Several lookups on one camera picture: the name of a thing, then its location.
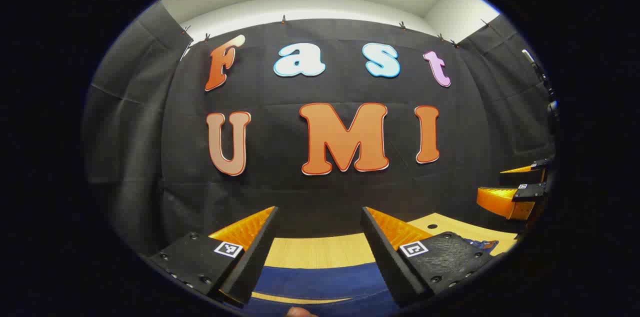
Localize black backdrop cloth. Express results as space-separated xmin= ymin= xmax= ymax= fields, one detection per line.
xmin=82 ymin=0 xmax=558 ymax=258

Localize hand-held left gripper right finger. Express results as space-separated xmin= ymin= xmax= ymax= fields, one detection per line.
xmin=360 ymin=206 xmax=500 ymax=308

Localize black metal stand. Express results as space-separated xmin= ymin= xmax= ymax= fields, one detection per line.
xmin=521 ymin=48 xmax=559 ymax=123

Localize blue denim jeans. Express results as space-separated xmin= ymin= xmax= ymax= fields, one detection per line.
xmin=240 ymin=238 xmax=501 ymax=317

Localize row of small backdrop clamps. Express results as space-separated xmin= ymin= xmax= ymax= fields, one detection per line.
xmin=181 ymin=14 xmax=493 ymax=49

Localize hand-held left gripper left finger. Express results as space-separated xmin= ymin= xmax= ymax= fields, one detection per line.
xmin=148 ymin=205 xmax=279 ymax=307

